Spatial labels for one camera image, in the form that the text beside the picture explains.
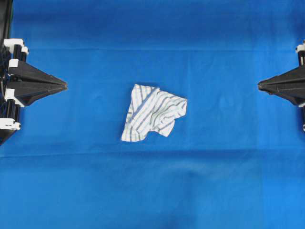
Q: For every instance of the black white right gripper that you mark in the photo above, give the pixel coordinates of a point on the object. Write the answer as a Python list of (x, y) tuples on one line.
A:
[(295, 75)]

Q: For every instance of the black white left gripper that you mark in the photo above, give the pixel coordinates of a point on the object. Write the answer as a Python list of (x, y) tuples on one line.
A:
[(16, 93)]

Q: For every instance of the white blue striped towel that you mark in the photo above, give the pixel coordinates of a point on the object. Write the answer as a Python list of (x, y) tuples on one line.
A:
[(151, 110)]

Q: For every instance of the blue table cloth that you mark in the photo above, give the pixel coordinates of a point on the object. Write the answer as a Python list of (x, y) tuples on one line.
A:
[(236, 160)]

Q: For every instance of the black frame post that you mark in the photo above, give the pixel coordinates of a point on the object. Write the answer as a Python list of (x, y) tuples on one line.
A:
[(6, 14)]

